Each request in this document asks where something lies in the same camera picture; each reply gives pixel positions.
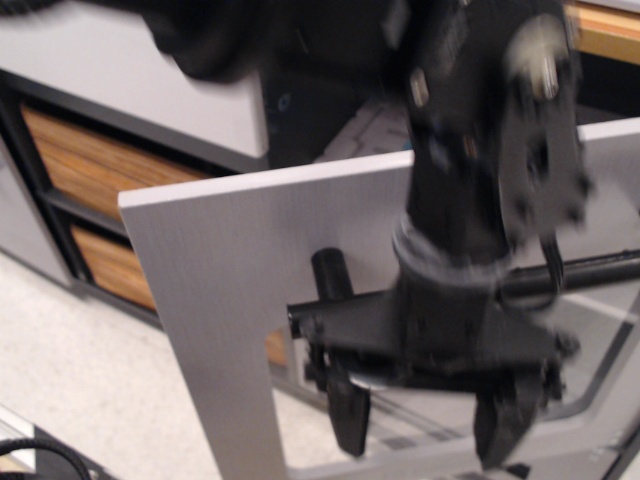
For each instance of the wood-pattern fabric bin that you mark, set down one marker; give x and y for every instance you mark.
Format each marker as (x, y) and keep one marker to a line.
(92, 168)
(114, 267)

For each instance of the grey toy kitchen cabinet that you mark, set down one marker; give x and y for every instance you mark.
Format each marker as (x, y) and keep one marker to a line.
(181, 73)

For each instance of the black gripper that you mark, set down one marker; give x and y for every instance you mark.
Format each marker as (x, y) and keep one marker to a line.
(421, 335)

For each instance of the grey oven rack tray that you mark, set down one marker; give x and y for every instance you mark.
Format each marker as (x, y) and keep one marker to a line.
(376, 128)

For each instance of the black oven door handle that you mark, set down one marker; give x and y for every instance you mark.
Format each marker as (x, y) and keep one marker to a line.
(579, 274)

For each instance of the wooden countertop edge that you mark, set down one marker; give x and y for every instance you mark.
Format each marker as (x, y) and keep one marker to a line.
(608, 28)

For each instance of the lower wood-pattern fabric bin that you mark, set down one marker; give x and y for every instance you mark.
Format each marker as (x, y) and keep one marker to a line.
(114, 267)

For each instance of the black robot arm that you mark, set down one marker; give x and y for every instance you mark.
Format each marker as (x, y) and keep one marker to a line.
(490, 92)

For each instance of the grey toy oven door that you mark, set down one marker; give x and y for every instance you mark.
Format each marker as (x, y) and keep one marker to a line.
(224, 257)

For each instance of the upper wood-pattern fabric bin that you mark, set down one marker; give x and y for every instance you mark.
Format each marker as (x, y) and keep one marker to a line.
(92, 168)

